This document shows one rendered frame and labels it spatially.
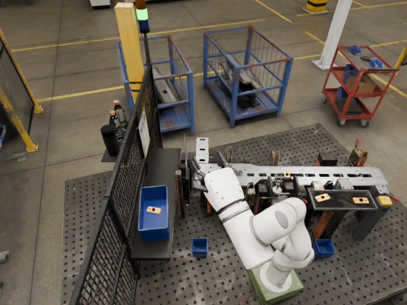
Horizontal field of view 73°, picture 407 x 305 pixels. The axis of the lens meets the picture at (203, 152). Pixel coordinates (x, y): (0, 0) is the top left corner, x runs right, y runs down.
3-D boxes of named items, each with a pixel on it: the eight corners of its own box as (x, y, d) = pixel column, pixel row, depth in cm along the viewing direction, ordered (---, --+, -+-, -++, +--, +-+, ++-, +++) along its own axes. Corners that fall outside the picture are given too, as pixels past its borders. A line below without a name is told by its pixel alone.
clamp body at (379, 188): (364, 212, 215) (385, 181, 190) (370, 224, 207) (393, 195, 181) (351, 211, 215) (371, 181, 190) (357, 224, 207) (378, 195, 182)
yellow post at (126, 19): (168, 194, 313) (140, 0, 174) (167, 207, 300) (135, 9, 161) (152, 194, 313) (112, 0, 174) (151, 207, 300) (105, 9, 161)
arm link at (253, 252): (242, 211, 69) (217, 226, 73) (270, 262, 64) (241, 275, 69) (257, 205, 75) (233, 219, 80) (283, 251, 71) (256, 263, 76)
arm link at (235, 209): (257, 205, 74) (251, 195, 75) (234, 216, 69) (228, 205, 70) (240, 216, 80) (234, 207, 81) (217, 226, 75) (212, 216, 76)
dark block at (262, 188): (257, 218, 210) (265, 183, 181) (258, 227, 205) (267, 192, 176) (250, 218, 210) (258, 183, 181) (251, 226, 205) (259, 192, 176)
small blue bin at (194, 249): (207, 244, 195) (208, 238, 189) (207, 258, 188) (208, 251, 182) (192, 244, 195) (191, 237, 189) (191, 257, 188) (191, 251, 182)
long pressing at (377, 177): (376, 164, 211) (377, 163, 210) (390, 187, 195) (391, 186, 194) (195, 163, 212) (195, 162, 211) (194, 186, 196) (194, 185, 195)
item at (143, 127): (150, 140, 208) (144, 105, 186) (145, 161, 192) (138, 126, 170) (148, 140, 208) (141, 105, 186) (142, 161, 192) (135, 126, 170)
